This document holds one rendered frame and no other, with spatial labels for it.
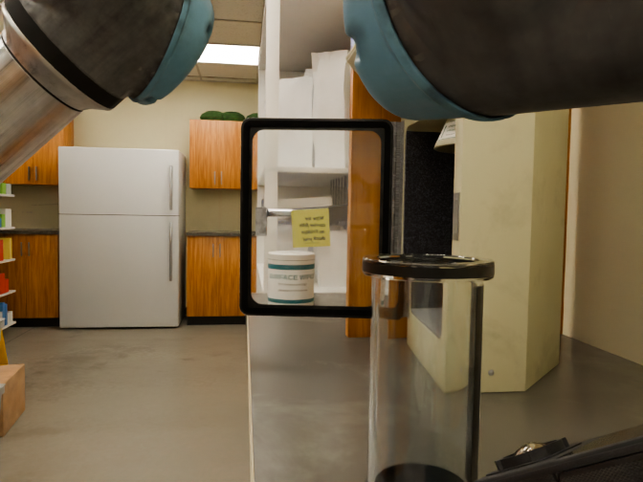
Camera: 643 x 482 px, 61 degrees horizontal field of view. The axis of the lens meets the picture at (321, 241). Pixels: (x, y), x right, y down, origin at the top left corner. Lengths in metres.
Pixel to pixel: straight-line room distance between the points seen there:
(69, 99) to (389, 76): 0.36
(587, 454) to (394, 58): 0.14
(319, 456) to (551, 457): 0.44
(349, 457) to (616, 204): 0.82
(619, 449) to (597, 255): 1.11
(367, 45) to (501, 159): 0.66
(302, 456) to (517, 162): 0.51
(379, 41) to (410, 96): 0.02
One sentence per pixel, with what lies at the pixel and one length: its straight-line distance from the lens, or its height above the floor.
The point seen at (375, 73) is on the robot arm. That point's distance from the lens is 0.20.
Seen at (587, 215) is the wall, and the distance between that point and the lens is 1.33.
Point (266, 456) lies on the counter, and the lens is 0.64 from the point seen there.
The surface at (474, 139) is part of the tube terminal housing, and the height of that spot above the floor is 1.31.
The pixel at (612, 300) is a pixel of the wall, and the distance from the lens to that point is 1.26.
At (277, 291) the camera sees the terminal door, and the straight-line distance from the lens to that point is 1.12.
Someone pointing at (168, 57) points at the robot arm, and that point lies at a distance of 0.50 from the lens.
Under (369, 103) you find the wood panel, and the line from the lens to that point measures 1.18.
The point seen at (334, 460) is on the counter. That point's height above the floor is 0.94.
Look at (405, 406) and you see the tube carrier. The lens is 0.45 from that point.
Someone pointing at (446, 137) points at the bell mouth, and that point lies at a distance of 0.94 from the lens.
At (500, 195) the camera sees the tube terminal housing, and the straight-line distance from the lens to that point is 0.84.
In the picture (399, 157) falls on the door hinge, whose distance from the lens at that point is 1.12.
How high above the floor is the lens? 1.20
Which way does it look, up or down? 3 degrees down
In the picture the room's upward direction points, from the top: 1 degrees clockwise
